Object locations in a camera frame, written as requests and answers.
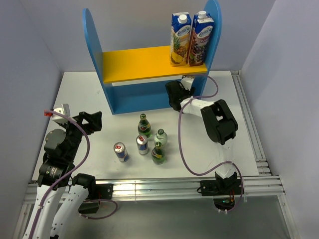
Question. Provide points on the pineapple juice carton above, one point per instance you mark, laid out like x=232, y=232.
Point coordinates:
x=179, y=38

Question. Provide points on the green glass bottle front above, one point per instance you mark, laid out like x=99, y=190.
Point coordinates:
x=158, y=154

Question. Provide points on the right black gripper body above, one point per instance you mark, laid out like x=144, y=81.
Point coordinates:
x=186, y=92

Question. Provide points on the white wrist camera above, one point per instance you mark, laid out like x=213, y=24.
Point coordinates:
x=62, y=109
x=187, y=81

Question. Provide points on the clear glass bottle centre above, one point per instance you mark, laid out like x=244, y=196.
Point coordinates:
x=161, y=136

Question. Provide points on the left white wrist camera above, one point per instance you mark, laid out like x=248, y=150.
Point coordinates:
x=62, y=109

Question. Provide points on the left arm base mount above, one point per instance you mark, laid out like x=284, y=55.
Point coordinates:
x=102, y=191

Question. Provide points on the berry juice carton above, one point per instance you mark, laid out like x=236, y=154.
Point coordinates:
x=202, y=28

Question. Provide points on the energy drink can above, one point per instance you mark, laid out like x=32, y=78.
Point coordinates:
x=121, y=152
x=142, y=144

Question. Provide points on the aluminium rail frame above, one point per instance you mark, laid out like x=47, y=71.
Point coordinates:
x=139, y=179

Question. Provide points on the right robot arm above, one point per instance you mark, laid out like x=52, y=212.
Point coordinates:
x=220, y=125

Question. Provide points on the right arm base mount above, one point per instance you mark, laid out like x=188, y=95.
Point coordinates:
x=228, y=188

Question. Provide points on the green glass bottle rear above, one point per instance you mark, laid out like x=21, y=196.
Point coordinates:
x=144, y=127

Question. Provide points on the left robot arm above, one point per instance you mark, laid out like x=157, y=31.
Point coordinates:
x=60, y=149

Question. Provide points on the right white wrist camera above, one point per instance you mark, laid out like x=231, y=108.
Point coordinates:
x=187, y=81

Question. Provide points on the blue and yellow shelf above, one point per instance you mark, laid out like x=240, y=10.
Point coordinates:
x=133, y=80

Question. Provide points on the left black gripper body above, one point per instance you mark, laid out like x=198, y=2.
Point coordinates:
x=75, y=132

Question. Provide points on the green glass bottle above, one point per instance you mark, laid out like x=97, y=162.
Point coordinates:
x=158, y=154
x=144, y=127

